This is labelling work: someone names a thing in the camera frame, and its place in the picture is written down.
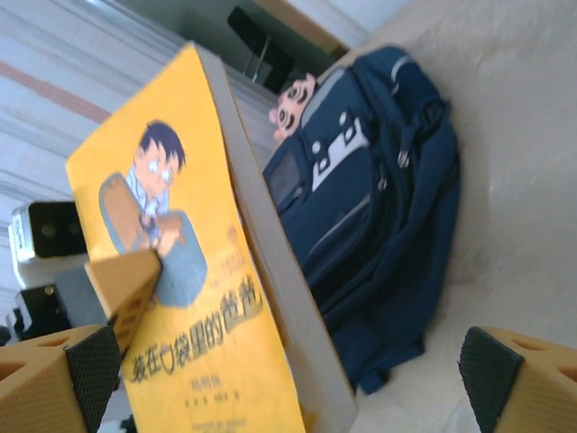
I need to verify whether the black chair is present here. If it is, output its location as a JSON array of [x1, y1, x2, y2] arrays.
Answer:
[[226, 5, 297, 94]]

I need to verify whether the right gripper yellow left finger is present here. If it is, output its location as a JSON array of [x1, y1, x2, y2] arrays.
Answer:
[[0, 323, 124, 433]]

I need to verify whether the plush doll with pink shirt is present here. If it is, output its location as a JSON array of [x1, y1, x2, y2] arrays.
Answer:
[[269, 76, 322, 142]]

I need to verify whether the navy blue backpack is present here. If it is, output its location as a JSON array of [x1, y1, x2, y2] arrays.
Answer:
[[261, 43, 461, 396]]

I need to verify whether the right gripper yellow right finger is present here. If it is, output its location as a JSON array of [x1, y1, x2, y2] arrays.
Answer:
[[457, 327, 577, 433]]

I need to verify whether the yellow paperback book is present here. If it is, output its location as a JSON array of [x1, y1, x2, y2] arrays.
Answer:
[[65, 41, 360, 433]]

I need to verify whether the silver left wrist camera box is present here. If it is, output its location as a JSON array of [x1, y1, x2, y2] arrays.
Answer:
[[7, 200, 89, 265]]

